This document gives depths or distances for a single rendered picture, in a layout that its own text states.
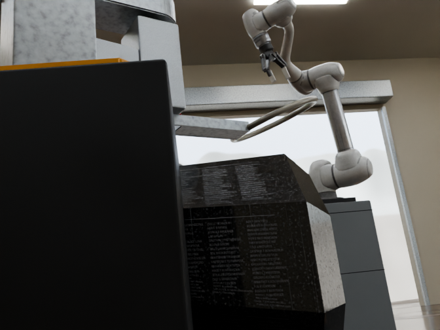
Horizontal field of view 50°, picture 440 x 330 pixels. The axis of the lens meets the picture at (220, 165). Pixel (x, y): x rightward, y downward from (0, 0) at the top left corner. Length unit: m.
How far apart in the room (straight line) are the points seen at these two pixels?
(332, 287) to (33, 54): 1.05
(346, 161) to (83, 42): 1.99
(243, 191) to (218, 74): 6.11
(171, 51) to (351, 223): 1.42
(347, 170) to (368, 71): 5.59
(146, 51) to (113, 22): 0.27
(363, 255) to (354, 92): 5.15
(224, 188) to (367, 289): 1.41
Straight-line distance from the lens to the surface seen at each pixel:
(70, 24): 1.23
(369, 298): 2.79
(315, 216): 1.51
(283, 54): 2.83
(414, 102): 8.49
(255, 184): 1.59
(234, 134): 2.24
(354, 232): 2.80
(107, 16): 2.22
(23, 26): 1.19
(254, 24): 2.64
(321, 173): 2.94
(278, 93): 7.30
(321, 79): 2.94
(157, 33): 2.14
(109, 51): 2.01
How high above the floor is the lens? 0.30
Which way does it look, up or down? 17 degrees up
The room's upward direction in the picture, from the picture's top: 6 degrees counter-clockwise
